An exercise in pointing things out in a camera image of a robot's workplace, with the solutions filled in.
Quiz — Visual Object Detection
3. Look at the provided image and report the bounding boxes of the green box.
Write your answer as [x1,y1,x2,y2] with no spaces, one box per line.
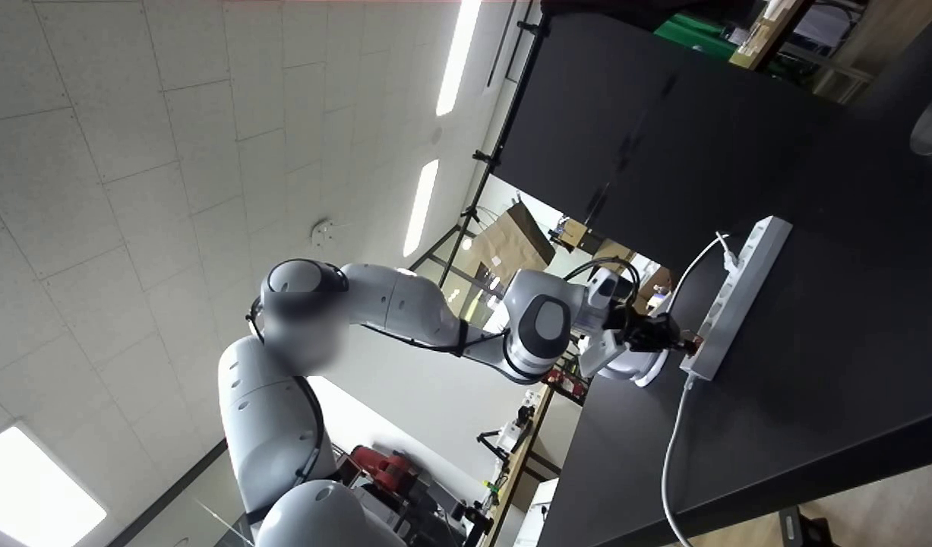
[653,13,740,62]

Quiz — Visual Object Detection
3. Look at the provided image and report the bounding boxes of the square ceiling light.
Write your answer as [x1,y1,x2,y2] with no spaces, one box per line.
[0,424,108,547]

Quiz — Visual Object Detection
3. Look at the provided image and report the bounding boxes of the red tool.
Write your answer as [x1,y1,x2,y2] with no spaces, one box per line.
[349,444,421,496]

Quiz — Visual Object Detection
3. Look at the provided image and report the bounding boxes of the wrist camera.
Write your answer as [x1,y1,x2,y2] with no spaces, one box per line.
[579,331,628,378]

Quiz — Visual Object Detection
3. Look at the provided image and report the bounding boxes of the long ceiling light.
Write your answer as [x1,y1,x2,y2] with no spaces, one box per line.
[435,0,482,117]
[402,158,441,258]

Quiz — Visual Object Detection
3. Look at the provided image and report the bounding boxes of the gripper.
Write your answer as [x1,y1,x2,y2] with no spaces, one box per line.
[624,310,700,359]

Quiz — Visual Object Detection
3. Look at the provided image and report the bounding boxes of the camera on mount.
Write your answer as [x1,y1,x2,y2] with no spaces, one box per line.
[476,405,536,466]

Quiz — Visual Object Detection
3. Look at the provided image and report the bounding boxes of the cardboard box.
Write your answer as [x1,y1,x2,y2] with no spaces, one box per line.
[466,201,558,286]

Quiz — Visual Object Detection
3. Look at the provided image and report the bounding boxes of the black backdrop panel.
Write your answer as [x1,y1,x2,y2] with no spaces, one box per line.
[494,11,846,268]

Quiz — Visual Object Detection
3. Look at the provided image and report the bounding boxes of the black stand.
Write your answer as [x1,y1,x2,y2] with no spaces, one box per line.
[407,14,551,291]

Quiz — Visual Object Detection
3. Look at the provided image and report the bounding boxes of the white plug with cable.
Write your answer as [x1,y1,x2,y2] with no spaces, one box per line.
[666,231,741,314]

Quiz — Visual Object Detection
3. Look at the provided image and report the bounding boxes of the white power strip cable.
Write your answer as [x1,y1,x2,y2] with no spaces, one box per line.
[660,375,699,547]

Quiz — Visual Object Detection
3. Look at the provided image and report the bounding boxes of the white round dish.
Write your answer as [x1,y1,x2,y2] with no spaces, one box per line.
[611,349,670,389]

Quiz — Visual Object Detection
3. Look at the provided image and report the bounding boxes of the white power strip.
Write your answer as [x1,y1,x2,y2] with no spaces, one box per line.
[679,216,794,381]

